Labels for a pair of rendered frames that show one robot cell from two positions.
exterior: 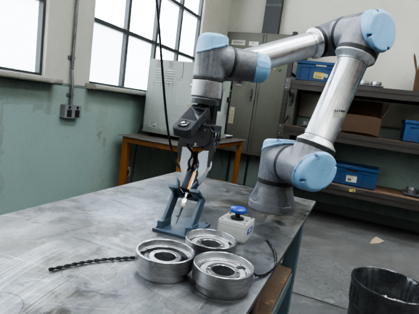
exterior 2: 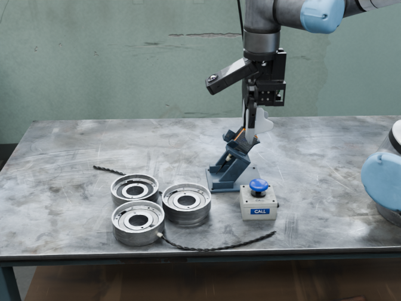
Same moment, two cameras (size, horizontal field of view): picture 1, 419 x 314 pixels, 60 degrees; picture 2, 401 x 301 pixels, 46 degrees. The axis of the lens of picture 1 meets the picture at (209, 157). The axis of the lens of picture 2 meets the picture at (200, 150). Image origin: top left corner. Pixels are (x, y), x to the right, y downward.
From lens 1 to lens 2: 94 cm
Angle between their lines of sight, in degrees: 65
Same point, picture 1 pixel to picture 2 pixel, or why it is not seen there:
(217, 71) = (253, 21)
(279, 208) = (392, 214)
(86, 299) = (74, 191)
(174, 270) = (117, 202)
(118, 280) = (105, 191)
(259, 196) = not seen: hidden behind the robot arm
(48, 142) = (391, 34)
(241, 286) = (121, 235)
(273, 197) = not seen: hidden behind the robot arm
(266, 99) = not seen: outside the picture
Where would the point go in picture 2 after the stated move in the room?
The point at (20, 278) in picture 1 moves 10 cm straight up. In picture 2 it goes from (78, 164) to (73, 129)
